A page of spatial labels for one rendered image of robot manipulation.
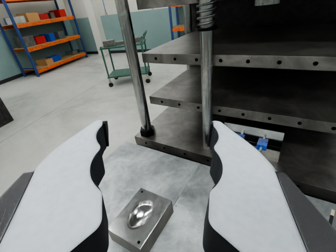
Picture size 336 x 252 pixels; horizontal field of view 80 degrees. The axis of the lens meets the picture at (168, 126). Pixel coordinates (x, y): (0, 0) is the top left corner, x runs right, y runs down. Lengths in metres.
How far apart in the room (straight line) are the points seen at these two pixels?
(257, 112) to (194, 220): 0.54
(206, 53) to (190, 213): 0.66
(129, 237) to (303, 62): 0.87
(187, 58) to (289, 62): 0.42
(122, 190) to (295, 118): 0.82
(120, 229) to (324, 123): 0.87
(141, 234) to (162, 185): 0.28
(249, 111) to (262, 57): 0.25
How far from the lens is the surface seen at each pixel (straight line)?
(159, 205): 0.81
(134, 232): 0.78
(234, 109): 1.03
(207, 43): 0.91
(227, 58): 0.95
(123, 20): 1.10
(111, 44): 4.64
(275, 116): 1.01
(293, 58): 0.91
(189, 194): 0.92
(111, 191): 1.01
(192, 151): 1.15
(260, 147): 1.05
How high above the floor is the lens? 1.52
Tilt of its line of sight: 32 degrees down
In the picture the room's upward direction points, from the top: 8 degrees counter-clockwise
